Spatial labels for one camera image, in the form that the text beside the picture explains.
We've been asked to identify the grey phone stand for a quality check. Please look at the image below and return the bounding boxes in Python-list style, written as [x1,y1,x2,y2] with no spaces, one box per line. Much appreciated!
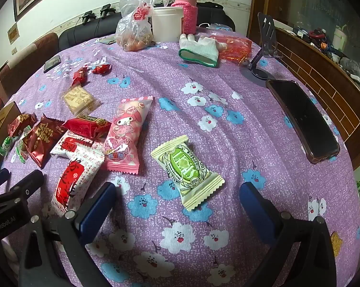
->
[240,12,276,81]

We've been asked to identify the clear plastic bag of snacks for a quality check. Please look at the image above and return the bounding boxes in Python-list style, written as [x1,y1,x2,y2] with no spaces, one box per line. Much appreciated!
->
[115,0,157,52]

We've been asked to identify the pink cartoon snack packet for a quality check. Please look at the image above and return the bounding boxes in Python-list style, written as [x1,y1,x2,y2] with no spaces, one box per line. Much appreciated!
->
[103,96,154,175]

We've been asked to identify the black leather sofa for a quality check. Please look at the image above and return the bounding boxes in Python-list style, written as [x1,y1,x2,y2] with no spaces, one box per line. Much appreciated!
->
[58,1,236,48]

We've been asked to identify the dark red snack packet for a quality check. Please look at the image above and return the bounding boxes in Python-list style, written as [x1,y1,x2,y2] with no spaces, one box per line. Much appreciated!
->
[26,116,67,168]

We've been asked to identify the purple floral tablecloth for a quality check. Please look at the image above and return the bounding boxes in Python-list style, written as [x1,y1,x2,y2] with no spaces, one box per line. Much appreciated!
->
[1,25,360,287]

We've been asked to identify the white plastic bucket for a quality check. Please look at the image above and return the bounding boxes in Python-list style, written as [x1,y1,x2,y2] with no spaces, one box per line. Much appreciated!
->
[151,6,185,43]

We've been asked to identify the dark flat phone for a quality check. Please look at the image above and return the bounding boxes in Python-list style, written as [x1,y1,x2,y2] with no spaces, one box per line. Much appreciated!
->
[44,55,62,74]

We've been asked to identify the yellow wall sign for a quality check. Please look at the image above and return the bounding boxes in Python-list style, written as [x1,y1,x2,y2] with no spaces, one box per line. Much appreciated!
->
[7,23,20,44]

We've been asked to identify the small white red snack packet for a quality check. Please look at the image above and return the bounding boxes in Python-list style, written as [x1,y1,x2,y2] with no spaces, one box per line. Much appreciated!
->
[50,130,94,159]

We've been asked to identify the red gold snack packet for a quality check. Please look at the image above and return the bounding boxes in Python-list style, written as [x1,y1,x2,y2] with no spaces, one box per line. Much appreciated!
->
[62,115,112,140]

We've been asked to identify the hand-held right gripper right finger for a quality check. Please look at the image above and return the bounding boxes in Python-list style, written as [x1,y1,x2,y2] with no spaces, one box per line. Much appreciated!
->
[239,182,337,287]

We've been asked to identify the tangle of cables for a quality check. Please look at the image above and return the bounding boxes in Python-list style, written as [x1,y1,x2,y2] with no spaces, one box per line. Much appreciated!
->
[305,27,336,58]

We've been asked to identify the pink sleeved bottle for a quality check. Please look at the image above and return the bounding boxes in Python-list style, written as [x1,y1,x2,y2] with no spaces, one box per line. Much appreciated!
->
[171,0,197,35]

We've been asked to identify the large white red snack packet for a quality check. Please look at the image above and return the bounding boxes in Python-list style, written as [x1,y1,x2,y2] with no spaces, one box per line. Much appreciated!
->
[50,148,106,219]

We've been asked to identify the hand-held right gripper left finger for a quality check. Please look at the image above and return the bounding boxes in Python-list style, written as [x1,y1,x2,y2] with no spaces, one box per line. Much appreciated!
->
[19,182,118,287]

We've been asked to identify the white green-cuffed glove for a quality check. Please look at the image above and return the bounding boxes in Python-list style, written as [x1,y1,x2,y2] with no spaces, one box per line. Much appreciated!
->
[179,33,220,68]

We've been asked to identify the red wrapped candy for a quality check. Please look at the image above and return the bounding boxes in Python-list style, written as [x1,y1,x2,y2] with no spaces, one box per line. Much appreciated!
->
[72,67,90,86]
[92,64,112,75]

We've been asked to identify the red plastic bag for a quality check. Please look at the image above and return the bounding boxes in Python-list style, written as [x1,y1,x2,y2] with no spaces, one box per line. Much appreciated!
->
[211,34,254,64]

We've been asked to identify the black smartphone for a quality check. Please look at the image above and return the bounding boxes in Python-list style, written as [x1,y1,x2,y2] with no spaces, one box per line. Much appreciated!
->
[265,79,340,164]

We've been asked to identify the cardboard box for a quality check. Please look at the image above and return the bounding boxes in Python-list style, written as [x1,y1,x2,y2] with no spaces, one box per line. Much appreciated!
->
[0,102,22,172]

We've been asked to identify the green cream snack packet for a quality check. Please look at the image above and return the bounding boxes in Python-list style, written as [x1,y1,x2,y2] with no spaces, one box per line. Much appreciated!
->
[151,134,225,212]

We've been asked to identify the beige cracker packet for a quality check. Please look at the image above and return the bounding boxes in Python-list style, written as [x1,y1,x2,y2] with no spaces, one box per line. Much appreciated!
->
[61,85,102,117]

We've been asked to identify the brown armchair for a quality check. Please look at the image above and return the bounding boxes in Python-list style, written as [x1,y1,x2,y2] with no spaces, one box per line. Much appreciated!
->
[0,32,59,108]

